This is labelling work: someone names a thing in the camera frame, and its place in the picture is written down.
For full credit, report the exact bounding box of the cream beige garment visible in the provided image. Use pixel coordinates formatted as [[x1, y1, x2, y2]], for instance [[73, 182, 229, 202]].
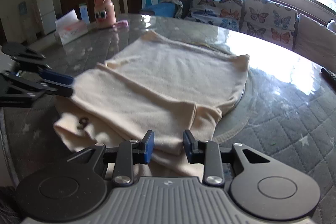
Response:
[[54, 31, 249, 177]]

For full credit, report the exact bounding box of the blue cloth on sofa arm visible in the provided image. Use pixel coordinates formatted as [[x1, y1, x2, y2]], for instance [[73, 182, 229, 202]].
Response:
[[141, 0, 186, 19]]

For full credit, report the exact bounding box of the white tissue box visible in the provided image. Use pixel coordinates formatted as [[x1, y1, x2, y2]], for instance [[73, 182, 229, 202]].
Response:
[[55, 10, 88, 46]]

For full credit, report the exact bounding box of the white refrigerator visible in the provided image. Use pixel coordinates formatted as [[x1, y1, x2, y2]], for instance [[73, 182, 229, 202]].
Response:
[[35, 0, 56, 35]]

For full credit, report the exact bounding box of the pink cartoon water bottle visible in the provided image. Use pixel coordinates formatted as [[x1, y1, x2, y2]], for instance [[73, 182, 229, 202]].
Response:
[[94, 0, 116, 29]]

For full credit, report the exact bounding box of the left butterfly print cushion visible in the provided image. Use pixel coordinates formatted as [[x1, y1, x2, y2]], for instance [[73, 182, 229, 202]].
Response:
[[185, 0, 243, 31]]

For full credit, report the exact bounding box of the butterfly print cushion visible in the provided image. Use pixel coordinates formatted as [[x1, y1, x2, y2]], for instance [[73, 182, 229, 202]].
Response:
[[240, 0, 298, 50], [185, 0, 243, 31]]

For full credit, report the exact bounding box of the black remote control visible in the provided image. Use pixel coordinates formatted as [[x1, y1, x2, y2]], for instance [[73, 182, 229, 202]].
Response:
[[321, 68, 336, 86]]

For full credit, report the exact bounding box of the right butterfly print cushion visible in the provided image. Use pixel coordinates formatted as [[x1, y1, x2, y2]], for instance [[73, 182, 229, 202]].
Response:
[[240, 0, 298, 50]]

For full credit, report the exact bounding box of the dark blue sofa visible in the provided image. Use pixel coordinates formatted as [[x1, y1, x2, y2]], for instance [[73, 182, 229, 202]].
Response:
[[141, 0, 335, 63]]

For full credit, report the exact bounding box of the plain beige cushion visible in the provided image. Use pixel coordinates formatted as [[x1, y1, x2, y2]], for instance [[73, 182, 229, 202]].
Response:
[[294, 14, 336, 72]]

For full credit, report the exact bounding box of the black white plush toy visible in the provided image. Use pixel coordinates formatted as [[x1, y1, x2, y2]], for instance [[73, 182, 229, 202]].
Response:
[[327, 19, 336, 32]]

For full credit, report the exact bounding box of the pink bottle strap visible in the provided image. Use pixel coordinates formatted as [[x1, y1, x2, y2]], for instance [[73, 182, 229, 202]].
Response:
[[111, 19, 130, 30]]

